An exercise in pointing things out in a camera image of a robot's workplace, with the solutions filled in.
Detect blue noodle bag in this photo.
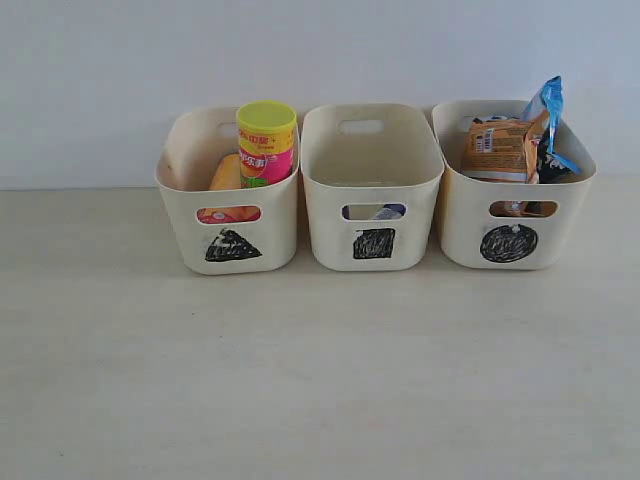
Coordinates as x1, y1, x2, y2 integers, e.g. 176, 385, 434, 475
512, 76, 580, 184

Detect yellow chips can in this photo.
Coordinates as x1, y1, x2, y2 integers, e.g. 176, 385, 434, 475
196, 153, 261, 224

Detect left cream bin, triangle mark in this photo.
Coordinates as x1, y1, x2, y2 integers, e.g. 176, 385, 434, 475
155, 107, 299, 275

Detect middle cream bin, square mark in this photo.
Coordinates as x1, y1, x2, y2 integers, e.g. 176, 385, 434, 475
300, 104, 444, 271

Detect white blue milk carton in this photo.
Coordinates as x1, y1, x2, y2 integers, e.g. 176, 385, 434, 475
372, 203, 406, 221

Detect right cream bin, circle mark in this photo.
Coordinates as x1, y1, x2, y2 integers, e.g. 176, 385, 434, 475
431, 100, 596, 270

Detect pink Lays chips can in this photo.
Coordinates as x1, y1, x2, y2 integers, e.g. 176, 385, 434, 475
236, 100, 297, 188

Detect orange noodle bag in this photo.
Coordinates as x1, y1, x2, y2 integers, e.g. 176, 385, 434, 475
459, 105, 551, 217

